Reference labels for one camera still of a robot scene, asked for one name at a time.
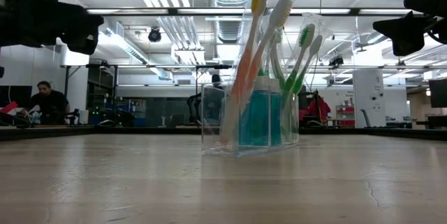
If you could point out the black ceiling spotlight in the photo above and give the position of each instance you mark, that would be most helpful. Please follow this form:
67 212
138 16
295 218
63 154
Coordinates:
154 35
336 61

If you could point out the black computer monitor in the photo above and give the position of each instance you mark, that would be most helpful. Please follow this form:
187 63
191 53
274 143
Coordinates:
15 93
438 93

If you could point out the red jacket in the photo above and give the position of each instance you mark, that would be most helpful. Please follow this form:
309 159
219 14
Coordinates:
319 107

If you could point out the person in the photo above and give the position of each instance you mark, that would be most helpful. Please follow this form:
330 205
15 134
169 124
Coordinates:
50 103
216 79

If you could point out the orange white toothbrush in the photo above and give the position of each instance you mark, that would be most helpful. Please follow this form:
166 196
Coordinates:
276 21
244 63

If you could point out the black aluminium table frame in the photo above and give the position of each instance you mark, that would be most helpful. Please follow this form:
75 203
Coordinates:
35 133

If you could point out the white square column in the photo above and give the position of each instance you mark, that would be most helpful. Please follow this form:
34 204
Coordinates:
369 98

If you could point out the red shelf cart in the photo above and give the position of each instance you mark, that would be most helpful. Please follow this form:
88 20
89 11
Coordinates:
345 116

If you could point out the silver ceiling air duct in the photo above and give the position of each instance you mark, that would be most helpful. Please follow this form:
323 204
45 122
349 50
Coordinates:
227 25

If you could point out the clear acrylic organizer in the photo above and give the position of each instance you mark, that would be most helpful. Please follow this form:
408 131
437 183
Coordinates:
213 126

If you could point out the red bar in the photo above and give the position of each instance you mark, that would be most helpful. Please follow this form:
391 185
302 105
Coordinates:
8 107

